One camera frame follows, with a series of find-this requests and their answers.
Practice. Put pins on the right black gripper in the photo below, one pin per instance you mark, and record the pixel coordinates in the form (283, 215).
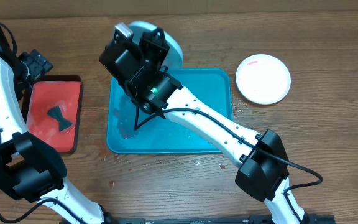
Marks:
(154, 50)

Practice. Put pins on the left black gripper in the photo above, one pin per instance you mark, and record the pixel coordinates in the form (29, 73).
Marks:
(40, 63)

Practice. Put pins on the light blue plate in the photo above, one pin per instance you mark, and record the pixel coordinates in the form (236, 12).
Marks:
(174, 58)

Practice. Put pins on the black bow-shaped sponge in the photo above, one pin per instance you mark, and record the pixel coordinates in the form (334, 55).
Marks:
(57, 115)

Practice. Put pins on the white plate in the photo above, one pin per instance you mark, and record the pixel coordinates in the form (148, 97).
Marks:
(263, 79)

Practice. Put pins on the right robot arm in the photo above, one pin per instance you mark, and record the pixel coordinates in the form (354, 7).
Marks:
(261, 159)

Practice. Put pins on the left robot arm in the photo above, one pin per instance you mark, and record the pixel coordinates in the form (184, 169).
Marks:
(30, 168)

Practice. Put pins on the dark red tray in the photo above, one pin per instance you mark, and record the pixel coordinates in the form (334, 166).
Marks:
(65, 91)

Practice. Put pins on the teal plastic serving tray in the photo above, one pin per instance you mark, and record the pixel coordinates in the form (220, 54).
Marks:
(161, 136)

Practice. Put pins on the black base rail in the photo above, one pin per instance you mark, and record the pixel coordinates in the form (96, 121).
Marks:
(253, 219)

